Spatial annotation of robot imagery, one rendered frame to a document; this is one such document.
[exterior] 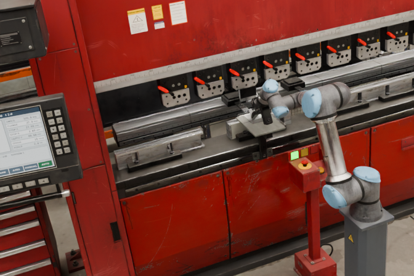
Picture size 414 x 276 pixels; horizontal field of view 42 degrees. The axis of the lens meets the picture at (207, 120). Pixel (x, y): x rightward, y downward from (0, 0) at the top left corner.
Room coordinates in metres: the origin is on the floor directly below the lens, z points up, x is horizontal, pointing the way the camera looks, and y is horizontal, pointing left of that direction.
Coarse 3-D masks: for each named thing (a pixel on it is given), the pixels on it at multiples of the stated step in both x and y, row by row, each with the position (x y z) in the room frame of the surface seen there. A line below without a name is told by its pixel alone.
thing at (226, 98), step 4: (232, 92) 3.04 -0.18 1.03; (236, 92) 3.04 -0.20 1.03; (224, 96) 3.02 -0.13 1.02; (228, 96) 2.99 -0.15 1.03; (232, 96) 2.99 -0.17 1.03; (236, 96) 2.98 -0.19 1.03; (224, 100) 3.00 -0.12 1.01; (228, 100) 2.96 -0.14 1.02; (232, 100) 2.95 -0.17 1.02; (236, 100) 2.96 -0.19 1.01; (228, 104) 2.95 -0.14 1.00; (232, 104) 2.95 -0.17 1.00; (236, 104) 2.93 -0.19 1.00; (240, 104) 2.92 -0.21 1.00; (240, 108) 2.87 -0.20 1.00; (244, 108) 2.85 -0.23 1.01; (244, 112) 2.82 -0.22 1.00
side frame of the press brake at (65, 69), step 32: (64, 0) 2.30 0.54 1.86; (64, 32) 2.29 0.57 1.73; (32, 64) 2.24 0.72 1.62; (64, 64) 2.28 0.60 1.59; (64, 96) 2.28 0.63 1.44; (96, 128) 2.31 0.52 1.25; (96, 160) 2.30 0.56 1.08; (96, 192) 2.28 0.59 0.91; (96, 224) 2.27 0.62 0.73; (96, 256) 2.26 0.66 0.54; (128, 256) 2.31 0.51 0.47
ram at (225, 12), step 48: (96, 0) 2.55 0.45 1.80; (144, 0) 2.61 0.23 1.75; (192, 0) 2.68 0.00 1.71; (240, 0) 2.76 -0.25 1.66; (288, 0) 2.84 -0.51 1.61; (336, 0) 2.92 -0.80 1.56; (384, 0) 3.02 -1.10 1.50; (96, 48) 2.53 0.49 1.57; (144, 48) 2.60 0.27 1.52; (192, 48) 2.67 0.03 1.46; (240, 48) 2.75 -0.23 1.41; (288, 48) 2.83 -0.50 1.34
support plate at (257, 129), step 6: (240, 120) 2.71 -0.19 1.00; (246, 120) 2.70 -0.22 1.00; (276, 120) 2.65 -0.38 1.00; (246, 126) 2.62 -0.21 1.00; (252, 126) 2.62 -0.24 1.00; (258, 126) 2.61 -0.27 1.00; (264, 126) 2.60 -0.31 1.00; (270, 126) 2.59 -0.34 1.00; (276, 126) 2.58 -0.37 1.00; (282, 126) 2.57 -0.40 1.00; (252, 132) 2.54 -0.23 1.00; (258, 132) 2.53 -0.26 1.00; (264, 132) 2.53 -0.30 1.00; (270, 132) 2.53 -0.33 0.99
